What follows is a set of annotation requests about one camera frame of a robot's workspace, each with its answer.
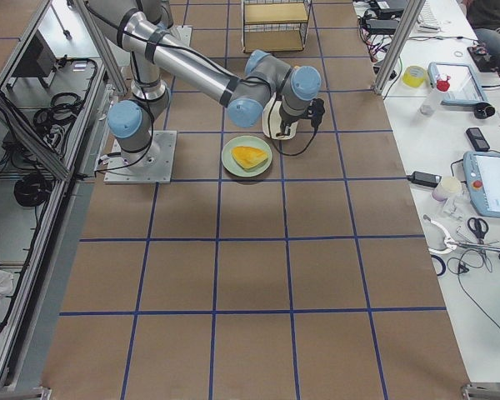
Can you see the far blue teach pendant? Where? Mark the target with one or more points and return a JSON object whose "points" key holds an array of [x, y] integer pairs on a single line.
{"points": [[464, 86]]}

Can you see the aluminium frame post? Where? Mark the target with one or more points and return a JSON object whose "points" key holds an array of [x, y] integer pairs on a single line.
{"points": [[404, 28]]}

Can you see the white two-slot toaster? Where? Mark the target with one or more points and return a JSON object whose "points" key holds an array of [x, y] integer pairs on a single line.
{"points": [[272, 124]]}

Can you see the yellow tape roll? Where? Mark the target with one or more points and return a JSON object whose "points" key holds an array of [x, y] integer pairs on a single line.
{"points": [[414, 76]]}

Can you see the black remote phone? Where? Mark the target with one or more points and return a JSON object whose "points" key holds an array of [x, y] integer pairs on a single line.
{"points": [[477, 140]]}

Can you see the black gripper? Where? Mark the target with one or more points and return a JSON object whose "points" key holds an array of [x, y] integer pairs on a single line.
{"points": [[287, 122]]}

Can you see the white paper cup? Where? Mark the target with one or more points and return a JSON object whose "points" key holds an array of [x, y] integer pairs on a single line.
{"points": [[446, 188]]}

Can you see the blue teach pendant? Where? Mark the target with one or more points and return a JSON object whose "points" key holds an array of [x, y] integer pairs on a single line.
{"points": [[464, 86], [482, 173]]}

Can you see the wire basket with checked cloth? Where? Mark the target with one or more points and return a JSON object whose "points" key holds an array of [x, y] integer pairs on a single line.
{"points": [[275, 26]]}

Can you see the black scissors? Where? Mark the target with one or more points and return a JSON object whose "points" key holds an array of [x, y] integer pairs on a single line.
{"points": [[478, 227]]}

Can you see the light green plate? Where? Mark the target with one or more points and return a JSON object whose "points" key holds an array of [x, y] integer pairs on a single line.
{"points": [[230, 164]]}

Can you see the small black bowl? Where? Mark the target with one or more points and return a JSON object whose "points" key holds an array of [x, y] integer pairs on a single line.
{"points": [[483, 110]]}

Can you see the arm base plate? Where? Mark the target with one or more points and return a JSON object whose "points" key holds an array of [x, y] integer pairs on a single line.
{"points": [[154, 165], [183, 33]]}

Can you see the clear bottle red cap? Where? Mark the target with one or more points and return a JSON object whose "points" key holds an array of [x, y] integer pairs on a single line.
{"points": [[433, 101]]}

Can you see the near blue teach pendant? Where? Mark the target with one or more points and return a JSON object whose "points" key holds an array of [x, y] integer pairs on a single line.
{"points": [[482, 173]]}

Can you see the triangular orange bread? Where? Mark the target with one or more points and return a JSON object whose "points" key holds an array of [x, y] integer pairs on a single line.
{"points": [[248, 157]]}

